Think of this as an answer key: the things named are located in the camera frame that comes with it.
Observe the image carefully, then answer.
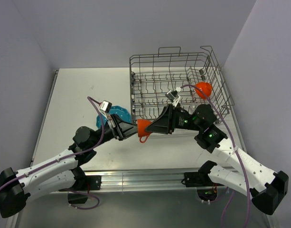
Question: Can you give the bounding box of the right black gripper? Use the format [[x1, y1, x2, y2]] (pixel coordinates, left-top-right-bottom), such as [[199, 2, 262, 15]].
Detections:
[[143, 104, 203, 133]]

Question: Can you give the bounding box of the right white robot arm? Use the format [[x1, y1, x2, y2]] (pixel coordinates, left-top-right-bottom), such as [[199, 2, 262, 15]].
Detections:
[[144, 104, 289, 215]]

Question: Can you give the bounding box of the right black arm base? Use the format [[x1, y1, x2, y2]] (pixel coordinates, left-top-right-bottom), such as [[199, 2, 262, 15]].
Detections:
[[181, 171, 207, 188]]

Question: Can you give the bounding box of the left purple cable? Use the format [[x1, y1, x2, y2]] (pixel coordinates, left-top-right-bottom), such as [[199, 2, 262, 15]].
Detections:
[[0, 96, 110, 212]]

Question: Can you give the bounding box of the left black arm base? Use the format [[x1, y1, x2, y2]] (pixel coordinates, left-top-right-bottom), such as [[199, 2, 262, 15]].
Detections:
[[57, 175, 101, 191]]

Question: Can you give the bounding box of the blue polka dot plate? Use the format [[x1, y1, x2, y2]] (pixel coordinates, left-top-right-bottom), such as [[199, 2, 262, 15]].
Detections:
[[96, 105, 132, 129]]

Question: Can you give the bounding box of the orange bowl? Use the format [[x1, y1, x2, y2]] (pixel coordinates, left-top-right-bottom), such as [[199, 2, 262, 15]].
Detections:
[[195, 82, 212, 100]]

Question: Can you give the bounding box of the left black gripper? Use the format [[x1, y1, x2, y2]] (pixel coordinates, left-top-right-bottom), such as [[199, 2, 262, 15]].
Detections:
[[90, 114, 143, 149]]

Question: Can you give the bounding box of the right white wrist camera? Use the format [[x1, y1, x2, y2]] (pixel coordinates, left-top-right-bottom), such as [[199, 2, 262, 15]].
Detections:
[[165, 87, 181, 107]]

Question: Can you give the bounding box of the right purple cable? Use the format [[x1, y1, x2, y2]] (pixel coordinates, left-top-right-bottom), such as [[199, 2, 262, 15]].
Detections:
[[180, 84, 253, 228]]

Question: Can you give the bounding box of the aluminium mounting rail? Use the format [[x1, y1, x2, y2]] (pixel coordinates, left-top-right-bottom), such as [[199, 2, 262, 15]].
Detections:
[[16, 167, 266, 194]]

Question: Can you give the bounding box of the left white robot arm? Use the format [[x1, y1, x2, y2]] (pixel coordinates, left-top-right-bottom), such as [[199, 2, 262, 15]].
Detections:
[[0, 114, 138, 218]]

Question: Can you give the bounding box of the clear glass tumbler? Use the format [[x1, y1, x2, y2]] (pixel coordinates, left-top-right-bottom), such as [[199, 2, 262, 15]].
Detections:
[[189, 103, 198, 114]]

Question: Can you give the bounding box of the grey wire dish rack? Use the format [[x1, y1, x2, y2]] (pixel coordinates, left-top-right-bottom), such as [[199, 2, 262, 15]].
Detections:
[[129, 46, 236, 130]]

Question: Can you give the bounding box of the purple cable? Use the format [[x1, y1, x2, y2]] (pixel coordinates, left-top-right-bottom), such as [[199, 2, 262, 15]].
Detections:
[[180, 84, 253, 228], [0, 96, 110, 212]]

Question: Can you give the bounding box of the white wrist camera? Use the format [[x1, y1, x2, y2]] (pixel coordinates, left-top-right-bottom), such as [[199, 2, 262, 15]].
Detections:
[[165, 87, 181, 107], [99, 100, 112, 119]]

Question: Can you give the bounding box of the orange ceramic cup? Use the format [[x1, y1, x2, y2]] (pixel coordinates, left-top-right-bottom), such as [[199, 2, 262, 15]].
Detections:
[[137, 119, 151, 143]]

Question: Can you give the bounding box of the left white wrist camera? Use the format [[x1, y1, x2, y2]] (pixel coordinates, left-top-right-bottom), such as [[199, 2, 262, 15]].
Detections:
[[99, 100, 112, 119]]

